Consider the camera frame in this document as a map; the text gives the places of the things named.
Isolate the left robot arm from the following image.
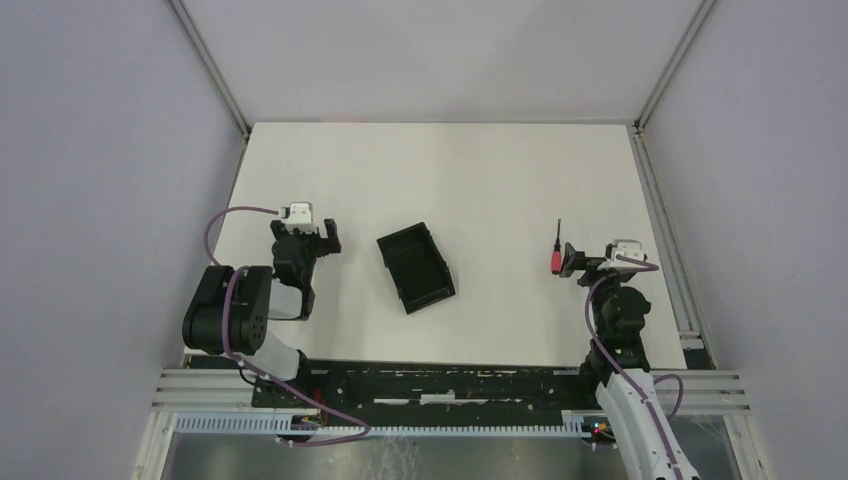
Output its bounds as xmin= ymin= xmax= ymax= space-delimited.
xmin=181 ymin=219 xmax=342 ymax=381

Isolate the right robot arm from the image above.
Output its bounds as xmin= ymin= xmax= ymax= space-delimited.
xmin=551 ymin=239 xmax=700 ymax=479

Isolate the black plastic bin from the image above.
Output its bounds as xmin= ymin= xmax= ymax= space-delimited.
xmin=376 ymin=222 xmax=456 ymax=315

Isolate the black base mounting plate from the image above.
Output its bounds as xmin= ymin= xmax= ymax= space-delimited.
xmin=239 ymin=360 xmax=599 ymax=428

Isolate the red handled screwdriver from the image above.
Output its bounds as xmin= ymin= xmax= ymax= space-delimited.
xmin=550 ymin=219 xmax=563 ymax=275

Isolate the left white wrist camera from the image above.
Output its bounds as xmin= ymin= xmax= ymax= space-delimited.
xmin=279 ymin=202 xmax=318 ymax=234

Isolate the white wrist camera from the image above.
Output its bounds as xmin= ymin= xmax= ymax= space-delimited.
xmin=279 ymin=202 xmax=318 ymax=234
xmin=604 ymin=239 xmax=647 ymax=269

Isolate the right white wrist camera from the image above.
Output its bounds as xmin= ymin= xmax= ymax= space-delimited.
xmin=604 ymin=239 xmax=647 ymax=269

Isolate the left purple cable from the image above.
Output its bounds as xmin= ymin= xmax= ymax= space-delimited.
xmin=202 ymin=205 xmax=372 ymax=448

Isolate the purple cable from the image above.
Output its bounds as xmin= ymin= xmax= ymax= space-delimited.
xmin=584 ymin=255 xmax=686 ymax=480
xmin=202 ymin=205 xmax=372 ymax=448

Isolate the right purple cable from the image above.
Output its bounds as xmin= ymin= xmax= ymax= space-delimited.
xmin=584 ymin=255 xmax=686 ymax=480

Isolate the white slotted cable duct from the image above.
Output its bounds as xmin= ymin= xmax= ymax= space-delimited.
xmin=175 ymin=413 xmax=591 ymax=439

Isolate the aluminium front rail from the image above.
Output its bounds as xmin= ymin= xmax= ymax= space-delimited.
xmin=152 ymin=369 xmax=752 ymax=415

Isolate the left aluminium corner post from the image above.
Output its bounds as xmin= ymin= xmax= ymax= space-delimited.
xmin=165 ymin=0 xmax=252 ymax=141

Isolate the aluminium corner post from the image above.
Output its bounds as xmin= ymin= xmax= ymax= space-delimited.
xmin=634 ymin=0 xmax=718 ymax=130
xmin=165 ymin=0 xmax=252 ymax=141

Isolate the right aluminium corner post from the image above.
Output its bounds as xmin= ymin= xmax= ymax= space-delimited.
xmin=634 ymin=0 xmax=718 ymax=130

